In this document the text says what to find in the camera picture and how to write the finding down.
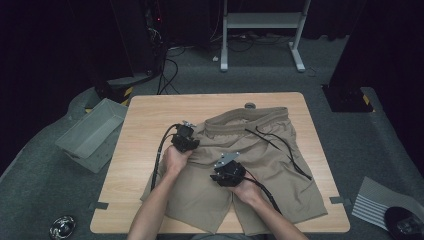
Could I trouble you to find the floor cables under white stand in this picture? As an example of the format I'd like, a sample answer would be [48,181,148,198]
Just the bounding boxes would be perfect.
[209,31,296,53]

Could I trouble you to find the grey plastic bin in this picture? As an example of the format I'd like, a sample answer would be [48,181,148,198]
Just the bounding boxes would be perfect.
[54,97,129,174]

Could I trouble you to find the black equipment cabinet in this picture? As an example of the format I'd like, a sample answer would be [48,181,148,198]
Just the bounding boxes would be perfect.
[109,0,214,78]

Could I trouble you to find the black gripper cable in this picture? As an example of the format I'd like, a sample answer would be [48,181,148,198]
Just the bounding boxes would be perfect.
[243,176,284,215]
[150,123,180,192]

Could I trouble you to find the black round object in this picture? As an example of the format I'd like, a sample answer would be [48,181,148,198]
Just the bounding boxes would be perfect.
[383,206,424,240]

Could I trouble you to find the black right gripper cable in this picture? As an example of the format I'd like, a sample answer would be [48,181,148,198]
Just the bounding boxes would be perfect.
[243,176,284,215]

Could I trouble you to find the shiny chrome object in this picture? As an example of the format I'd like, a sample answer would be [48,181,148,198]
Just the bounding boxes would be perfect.
[48,215,77,240]

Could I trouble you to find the person's left hand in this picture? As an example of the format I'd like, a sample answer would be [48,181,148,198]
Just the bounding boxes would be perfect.
[161,145,195,179]

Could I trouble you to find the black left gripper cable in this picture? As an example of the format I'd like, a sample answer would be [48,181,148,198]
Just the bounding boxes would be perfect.
[150,123,180,192]

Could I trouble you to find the black floor cable bundle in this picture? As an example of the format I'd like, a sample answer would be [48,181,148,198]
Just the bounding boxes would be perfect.
[155,46,187,96]

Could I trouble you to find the white metal stand frame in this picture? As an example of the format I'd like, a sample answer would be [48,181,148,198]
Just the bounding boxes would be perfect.
[219,0,313,73]

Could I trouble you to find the person's grey clothing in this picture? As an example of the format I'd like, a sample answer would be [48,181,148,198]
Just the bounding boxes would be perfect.
[189,233,258,240]

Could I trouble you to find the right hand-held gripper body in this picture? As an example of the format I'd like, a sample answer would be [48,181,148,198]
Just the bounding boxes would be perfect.
[214,151,247,187]

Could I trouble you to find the person's right hand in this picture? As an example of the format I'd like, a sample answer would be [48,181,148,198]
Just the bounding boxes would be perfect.
[229,173,268,208]

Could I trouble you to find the khaki shorts with black drawstring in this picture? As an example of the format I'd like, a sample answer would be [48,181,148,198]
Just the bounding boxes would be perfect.
[140,106,329,236]

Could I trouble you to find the grey tape piece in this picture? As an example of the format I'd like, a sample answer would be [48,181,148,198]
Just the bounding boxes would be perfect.
[329,196,353,206]
[88,201,110,211]

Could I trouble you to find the grey striped sheet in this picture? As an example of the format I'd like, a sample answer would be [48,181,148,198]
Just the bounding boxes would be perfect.
[351,176,424,232]

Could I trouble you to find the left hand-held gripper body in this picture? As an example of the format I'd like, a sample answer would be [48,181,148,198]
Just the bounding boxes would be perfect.
[171,120,196,151]

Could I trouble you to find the black stand base yellow stripes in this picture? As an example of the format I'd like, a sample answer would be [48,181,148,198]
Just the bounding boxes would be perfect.
[94,71,158,105]
[321,83,375,114]

